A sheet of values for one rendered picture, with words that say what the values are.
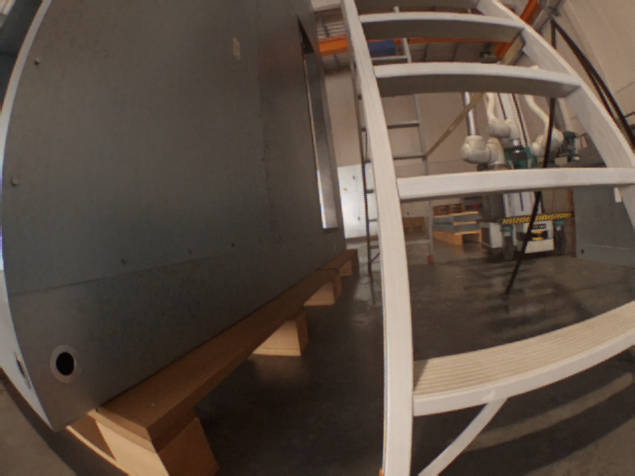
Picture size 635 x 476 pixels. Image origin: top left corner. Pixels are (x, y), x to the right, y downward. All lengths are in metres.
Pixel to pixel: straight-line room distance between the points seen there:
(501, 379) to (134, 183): 0.56
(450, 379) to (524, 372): 0.08
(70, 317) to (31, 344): 0.07
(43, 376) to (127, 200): 0.29
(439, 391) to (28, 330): 0.45
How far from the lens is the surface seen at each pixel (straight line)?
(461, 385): 0.29
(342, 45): 10.23
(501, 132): 2.00
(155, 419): 0.39
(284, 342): 0.86
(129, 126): 0.52
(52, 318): 0.41
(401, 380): 0.27
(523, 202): 2.56
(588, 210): 2.08
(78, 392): 0.44
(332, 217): 2.28
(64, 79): 0.48
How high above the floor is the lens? 0.37
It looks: 1 degrees down
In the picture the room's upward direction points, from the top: 7 degrees counter-clockwise
